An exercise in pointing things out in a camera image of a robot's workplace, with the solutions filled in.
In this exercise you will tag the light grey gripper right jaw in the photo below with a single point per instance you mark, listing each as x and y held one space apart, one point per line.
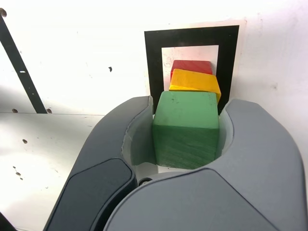
252 168

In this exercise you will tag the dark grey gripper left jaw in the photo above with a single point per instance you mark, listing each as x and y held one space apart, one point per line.
108 144

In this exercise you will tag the black tape square outline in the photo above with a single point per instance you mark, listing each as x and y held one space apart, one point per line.
154 60

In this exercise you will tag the black tape strip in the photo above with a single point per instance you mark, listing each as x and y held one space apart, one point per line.
27 84

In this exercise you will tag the yellow cube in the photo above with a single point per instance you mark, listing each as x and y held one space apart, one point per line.
192 80

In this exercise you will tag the red cube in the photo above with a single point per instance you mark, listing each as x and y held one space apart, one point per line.
192 65

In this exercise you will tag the green cube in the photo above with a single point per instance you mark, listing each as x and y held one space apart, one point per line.
185 125

